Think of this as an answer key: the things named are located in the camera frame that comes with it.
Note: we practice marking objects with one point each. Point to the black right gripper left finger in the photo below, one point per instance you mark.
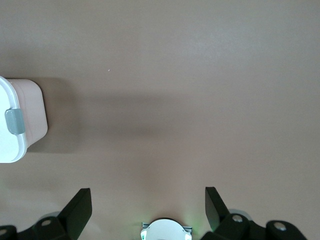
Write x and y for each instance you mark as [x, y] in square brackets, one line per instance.
[75, 215]

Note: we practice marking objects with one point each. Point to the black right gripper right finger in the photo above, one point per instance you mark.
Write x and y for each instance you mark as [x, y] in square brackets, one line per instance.
[217, 215]

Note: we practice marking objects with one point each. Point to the white plastic box lid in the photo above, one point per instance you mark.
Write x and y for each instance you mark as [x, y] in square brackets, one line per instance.
[7, 145]

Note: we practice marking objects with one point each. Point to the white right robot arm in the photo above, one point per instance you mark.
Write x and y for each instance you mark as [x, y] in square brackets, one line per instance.
[165, 230]

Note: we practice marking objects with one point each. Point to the pink plastic storage box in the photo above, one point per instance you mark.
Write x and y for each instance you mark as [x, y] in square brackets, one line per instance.
[35, 112]

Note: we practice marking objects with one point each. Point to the grey lid latch clip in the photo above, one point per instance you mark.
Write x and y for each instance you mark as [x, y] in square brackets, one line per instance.
[15, 122]

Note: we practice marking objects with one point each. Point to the brown table mat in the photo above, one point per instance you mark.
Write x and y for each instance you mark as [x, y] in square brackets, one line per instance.
[175, 75]

